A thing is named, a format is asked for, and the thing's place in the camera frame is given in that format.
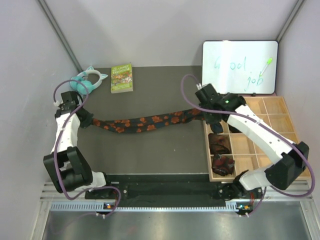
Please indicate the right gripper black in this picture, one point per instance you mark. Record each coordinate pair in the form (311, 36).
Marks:
(211, 120)

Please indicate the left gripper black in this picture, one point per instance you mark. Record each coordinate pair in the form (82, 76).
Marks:
(88, 120)

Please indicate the dark orange floral tie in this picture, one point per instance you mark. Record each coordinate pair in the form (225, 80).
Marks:
(149, 123)

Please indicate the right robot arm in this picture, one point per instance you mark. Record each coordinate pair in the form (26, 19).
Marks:
(288, 159)

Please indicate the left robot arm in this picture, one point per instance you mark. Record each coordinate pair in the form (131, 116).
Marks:
(65, 156)

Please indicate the teal cat-ear headphones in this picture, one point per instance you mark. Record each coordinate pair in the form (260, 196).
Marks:
(82, 85)

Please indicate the dark navy rolled tie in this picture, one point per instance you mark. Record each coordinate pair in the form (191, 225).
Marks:
(233, 130)

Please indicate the white dry-erase board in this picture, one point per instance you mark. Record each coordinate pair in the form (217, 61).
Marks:
(233, 66)

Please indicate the dark brown rolled tie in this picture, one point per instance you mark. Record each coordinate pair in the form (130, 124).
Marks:
(219, 144)

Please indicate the green paperback book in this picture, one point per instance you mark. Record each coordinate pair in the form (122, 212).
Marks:
(121, 79)

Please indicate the wooden compartment tray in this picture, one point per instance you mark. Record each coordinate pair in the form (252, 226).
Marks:
(245, 153)

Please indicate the red patterned rolled tie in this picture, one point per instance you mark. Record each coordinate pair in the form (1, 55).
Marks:
(222, 165)

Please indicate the green marker pen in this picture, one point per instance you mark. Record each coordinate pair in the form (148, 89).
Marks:
(266, 65)

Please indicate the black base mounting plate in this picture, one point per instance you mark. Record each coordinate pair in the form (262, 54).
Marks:
(168, 201)

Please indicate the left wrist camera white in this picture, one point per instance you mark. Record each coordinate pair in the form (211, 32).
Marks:
(57, 103)

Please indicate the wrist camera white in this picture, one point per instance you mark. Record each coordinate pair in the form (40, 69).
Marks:
(199, 86)
(57, 103)

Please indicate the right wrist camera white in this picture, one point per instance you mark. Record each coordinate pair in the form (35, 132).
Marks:
(199, 86)

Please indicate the white slotted cable duct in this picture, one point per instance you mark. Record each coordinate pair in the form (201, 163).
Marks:
(102, 206)

